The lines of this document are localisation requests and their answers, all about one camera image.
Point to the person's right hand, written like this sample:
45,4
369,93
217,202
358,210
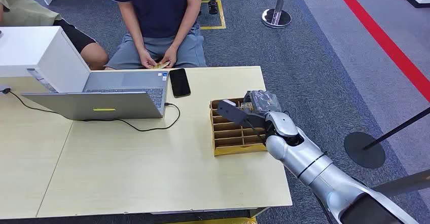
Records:
146,60

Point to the grey laptop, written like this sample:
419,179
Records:
111,96

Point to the grey metal pole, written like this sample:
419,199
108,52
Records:
403,183

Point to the wooden slotted card organizer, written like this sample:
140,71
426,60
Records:
231,136

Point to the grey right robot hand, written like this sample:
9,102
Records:
263,101

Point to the person's hand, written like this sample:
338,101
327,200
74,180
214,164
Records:
170,57
146,60

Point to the person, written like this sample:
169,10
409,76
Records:
158,17
50,24

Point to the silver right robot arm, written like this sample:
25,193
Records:
312,162

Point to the yellow object under table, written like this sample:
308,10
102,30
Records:
215,220

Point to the black smartphone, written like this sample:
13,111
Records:
179,82

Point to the person's left hand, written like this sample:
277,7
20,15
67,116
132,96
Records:
170,57

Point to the chrome stanchion post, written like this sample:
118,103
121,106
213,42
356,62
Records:
276,12

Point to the black stanchion with round base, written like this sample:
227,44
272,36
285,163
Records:
369,147

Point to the white box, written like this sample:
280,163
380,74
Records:
37,54

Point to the yellow patterned card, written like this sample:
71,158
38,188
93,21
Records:
160,65

